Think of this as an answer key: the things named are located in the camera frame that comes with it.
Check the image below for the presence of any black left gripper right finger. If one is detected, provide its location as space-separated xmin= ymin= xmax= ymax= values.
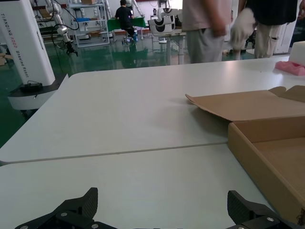
xmin=226 ymin=190 xmax=305 ymax=229

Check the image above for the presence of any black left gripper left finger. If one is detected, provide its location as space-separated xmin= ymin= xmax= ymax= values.
xmin=14 ymin=187 xmax=107 ymax=229

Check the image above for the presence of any white orange tissue pack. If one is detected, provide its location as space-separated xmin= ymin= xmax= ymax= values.
xmin=289 ymin=41 xmax=305 ymax=67

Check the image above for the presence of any empty brown cardboard box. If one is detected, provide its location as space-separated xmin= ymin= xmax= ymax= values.
xmin=185 ymin=85 xmax=305 ymax=225

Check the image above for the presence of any pink wavy foam pad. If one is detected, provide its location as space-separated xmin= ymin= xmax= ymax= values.
xmin=275 ymin=61 xmax=305 ymax=77

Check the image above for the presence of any white wheeled robot column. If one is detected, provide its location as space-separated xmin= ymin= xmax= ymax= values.
xmin=0 ymin=0 xmax=70 ymax=113

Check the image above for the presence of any white metal shelf rack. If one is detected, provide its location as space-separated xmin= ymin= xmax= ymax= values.
xmin=70 ymin=0 xmax=111 ymax=48

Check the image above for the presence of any person in pale shirt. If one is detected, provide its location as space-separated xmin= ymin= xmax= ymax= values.
xmin=182 ymin=0 xmax=234 ymax=64

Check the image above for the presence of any person in black shirt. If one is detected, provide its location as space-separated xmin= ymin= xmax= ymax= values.
xmin=229 ymin=0 xmax=299 ymax=60

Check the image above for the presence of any grey workshop table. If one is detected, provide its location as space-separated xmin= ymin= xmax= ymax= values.
xmin=164 ymin=32 xmax=187 ymax=65

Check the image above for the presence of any green table cloth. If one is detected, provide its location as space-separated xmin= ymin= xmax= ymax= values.
xmin=107 ymin=16 xmax=146 ymax=31

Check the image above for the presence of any seated person in black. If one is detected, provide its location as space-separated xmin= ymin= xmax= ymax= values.
xmin=115 ymin=0 xmax=134 ymax=37

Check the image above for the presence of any white robot shell part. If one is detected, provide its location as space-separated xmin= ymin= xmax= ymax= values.
xmin=147 ymin=16 xmax=176 ymax=37
xmin=156 ymin=7 xmax=183 ymax=19

